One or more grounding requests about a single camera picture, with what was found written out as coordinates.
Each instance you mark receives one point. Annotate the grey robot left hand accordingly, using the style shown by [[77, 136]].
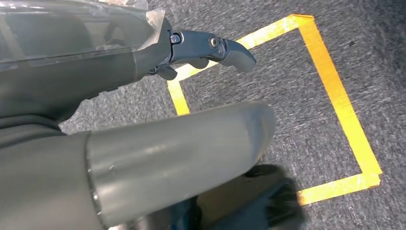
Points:
[[174, 152]]

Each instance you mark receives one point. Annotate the black robot foot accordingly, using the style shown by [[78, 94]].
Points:
[[269, 203]]

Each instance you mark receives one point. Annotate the yellow floor tape square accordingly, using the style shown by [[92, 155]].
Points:
[[339, 95]]

